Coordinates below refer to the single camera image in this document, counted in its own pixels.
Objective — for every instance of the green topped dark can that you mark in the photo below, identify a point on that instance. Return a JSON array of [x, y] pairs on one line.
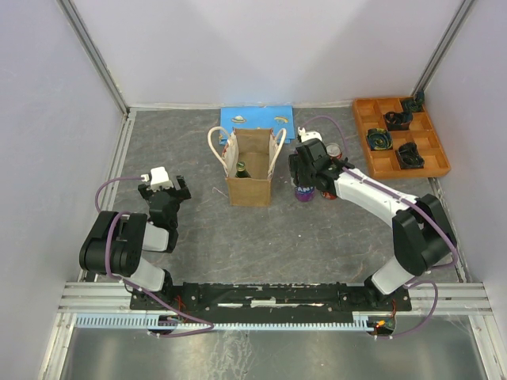
[[241, 171]]

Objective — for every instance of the red cola can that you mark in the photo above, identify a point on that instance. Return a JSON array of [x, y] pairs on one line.
[[328, 195], [334, 150]]

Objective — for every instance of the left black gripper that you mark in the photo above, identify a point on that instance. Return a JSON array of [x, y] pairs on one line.
[[181, 194]]

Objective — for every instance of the black rolled sock upper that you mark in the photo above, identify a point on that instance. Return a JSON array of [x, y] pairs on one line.
[[398, 121]]

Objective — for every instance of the black rolled sock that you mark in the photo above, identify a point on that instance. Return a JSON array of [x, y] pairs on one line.
[[409, 157], [398, 121]]

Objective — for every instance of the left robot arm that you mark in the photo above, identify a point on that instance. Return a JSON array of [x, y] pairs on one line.
[[116, 242]]

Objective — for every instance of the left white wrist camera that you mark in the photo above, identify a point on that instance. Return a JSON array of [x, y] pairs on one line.
[[157, 179]]

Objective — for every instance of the blue yellow rolled sock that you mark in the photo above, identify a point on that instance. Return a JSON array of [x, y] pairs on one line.
[[379, 139]]

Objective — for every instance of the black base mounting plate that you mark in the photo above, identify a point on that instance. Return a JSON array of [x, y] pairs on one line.
[[263, 304]]

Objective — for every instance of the black rolled sock lower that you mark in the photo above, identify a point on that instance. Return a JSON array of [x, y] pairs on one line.
[[409, 157]]

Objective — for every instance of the orange compartment tray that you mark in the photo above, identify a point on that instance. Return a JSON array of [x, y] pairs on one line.
[[384, 164]]

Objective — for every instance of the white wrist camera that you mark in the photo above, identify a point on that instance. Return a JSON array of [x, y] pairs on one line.
[[304, 135], [157, 179]]

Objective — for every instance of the teal rolled sock corner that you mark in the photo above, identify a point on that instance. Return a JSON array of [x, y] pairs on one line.
[[415, 103]]

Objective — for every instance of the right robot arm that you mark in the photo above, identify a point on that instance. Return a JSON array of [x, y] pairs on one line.
[[422, 235]]

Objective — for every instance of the aluminium frame rail front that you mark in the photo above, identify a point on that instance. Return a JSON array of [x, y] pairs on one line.
[[454, 299]]

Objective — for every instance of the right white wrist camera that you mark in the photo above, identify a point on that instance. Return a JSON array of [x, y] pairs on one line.
[[304, 135]]

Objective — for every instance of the burlap canvas bag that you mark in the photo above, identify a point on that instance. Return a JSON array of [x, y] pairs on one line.
[[259, 149]]

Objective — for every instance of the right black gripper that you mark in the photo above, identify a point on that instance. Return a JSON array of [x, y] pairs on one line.
[[295, 165]]

